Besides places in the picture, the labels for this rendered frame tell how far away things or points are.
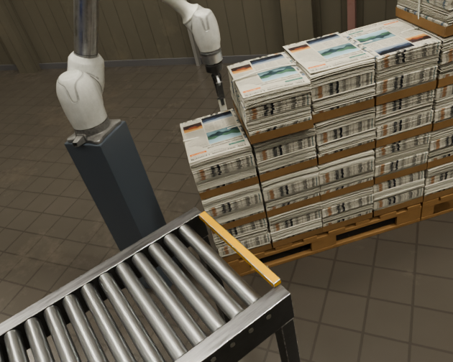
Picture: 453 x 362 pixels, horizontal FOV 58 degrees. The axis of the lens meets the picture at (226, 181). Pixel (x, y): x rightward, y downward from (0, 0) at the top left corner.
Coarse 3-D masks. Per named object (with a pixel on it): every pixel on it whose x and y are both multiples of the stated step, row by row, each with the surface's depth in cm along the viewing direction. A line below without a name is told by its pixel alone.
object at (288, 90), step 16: (256, 80) 176; (272, 80) 172; (288, 80) 170; (304, 80) 168; (240, 96) 174; (256, 96) 166; (272, 96) 167; (288, 96) 169; (304, 96) 170; (240, 112) 185; (256, 112) 171; (272, 112) 172; (288, 112) 174; (304, 112) 175; (256, 128) 176; (272, 128) 176
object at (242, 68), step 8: (264, 56) 195; (272, 56) 193; (280, 56) 191; (240, 64) 193; (248, 64) 191; (256, 64) 189; (264, 64) 188; (272, 64) 186; (280, 64) 184; (232, 72) 188; (240, 72) 186; (248, 72) 185; (232, 88) 195; (232, 96) 201
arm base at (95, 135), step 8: (112, 120) 182; (120, 120) 183; (96, 128) 173; (104, 128) 175; (112, 128) 179; (72, 136) 178; (80, 136) 173; (88, 136) 174; (96, 136) 173; (104, 136) 175; (80, 144) 172
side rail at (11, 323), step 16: (192, 208) 159; (176, 224) 153; (192, 224) 156; (144, 240) 150; (160, 240) 150; (112, 256) 147; (128, 256) 145; (96, 272) 142; (112, 272) 144; (64, 288) 139; (80, 288) 139; (96, 288) 143; (48, 304) 135; (16, 320) 132; (0, 336) 129
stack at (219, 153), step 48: (432, 96) 188; (192, 144) 190; (240, 144) 182; (288, 144) 187; (336, 144) 192; (240, 192) 195; (288, 192) 202; (384, 192) 216; (240, 240) 215; (336, 240) 230
